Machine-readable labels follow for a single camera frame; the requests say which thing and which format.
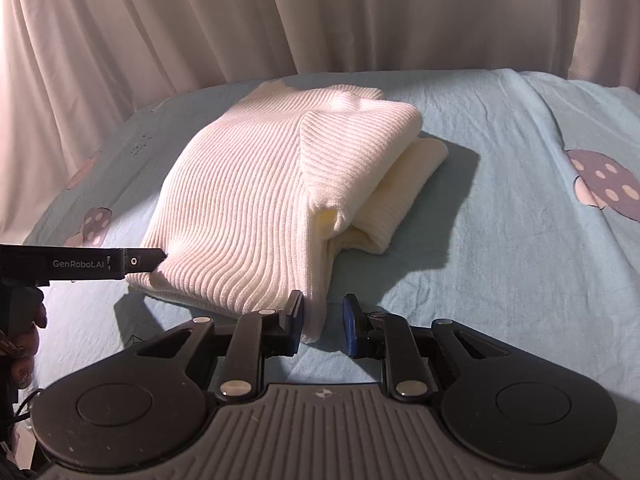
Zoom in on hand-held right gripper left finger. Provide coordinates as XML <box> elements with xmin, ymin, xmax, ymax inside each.
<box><xmin>135</xmin><ymin>290</ymin><xmax>306</xmax><ymax>404</ymax></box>

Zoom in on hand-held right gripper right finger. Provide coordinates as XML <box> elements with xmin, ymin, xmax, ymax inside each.
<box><xmin>341</xmin><ymin>293</ymin><xmax>506</xmax><ymax>404</ymax></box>

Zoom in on blue mushroom print bedsheet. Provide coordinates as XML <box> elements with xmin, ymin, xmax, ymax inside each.
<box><xmin>22</xmin><ymin>67</ymin><xmax>640</xmax><ymax>480</ymax></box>

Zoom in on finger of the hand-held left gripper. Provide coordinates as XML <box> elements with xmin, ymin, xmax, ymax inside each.
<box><xmin>124</xmin><ymin>248</ymin><xmax>167</xmax><ymax>274</ymax></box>

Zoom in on white ribbed knit sweater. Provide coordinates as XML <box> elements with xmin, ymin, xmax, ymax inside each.
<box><xmin>125</xmin><ymin>81</ymin><xmax>449</xmax><ymax>345</ymax></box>

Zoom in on person's left hand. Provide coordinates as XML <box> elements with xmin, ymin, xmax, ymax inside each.
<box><xmin>0</xmin><ymin>299</ymin><xmax>49</xmax><ymax>390</ymax></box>

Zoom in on black cable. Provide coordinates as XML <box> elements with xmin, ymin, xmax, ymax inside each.
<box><xmin>7</xmin><ymin>387</ymin><xmax>45</xmax><ymax>423</ymax></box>

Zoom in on beige curtain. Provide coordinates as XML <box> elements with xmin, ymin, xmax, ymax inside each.
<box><xmin>0</xmin><ymin>0</ymin><xmax>640</xmax><ymax>271</ymax></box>

